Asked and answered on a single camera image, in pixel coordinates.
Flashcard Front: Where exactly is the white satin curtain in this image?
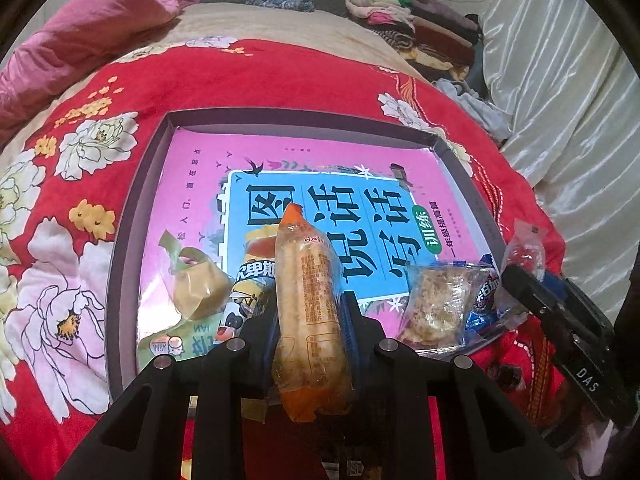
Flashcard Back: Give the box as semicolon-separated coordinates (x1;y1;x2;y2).
477;0;640;211

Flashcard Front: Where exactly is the pile of folded clothes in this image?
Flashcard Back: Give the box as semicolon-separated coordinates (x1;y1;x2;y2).
345;0;483;83

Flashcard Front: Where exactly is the beige blanket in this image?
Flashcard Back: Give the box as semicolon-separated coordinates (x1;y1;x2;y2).
0;2;436;151

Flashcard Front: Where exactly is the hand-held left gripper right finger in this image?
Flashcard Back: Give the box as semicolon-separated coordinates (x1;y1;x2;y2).
340;292;571;480

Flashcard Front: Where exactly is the pink and blue book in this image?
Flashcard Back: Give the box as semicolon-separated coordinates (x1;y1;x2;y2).
137;127;493;361

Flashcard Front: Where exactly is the dark patterned pillow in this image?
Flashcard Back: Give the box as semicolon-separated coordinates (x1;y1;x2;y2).
245;0;316;13

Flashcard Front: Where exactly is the cow print snack packet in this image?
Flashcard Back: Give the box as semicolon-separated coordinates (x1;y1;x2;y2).
212;225;281;348

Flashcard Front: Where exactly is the small clear snack packet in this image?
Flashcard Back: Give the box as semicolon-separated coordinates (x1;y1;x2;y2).
502;217;548;281

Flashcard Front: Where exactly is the clear meat floss cake packet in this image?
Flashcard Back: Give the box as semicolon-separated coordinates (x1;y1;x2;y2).
397;262;496;348

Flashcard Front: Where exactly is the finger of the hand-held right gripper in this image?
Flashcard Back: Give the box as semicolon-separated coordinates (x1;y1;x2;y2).
544;271;583;302
501;264;563;323

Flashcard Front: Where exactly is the dark snack packet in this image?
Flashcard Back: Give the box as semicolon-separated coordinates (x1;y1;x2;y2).
487;360;528;393

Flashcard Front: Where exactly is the blue cookie packet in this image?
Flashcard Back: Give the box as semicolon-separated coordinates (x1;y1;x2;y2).
462;255;528;341

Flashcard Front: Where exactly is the white cloth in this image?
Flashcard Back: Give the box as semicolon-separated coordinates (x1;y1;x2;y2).
432;77;513;143

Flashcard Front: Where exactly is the grey shallow tray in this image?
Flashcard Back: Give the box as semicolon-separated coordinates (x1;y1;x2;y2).
102;108;513;396

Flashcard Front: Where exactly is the long orange bread packet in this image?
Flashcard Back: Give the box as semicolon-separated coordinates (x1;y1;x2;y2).
271;202;355;423

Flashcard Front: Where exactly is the green cake packet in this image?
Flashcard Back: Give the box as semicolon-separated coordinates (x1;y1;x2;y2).
137;230;236;361

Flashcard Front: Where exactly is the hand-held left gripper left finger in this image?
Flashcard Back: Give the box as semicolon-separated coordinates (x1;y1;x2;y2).
52;305;281;480

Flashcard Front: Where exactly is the red floral blanket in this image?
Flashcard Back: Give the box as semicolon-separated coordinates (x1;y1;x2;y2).
0;37;616;480

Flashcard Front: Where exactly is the pink pillow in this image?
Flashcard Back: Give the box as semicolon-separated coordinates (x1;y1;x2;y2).
0;0;188;146

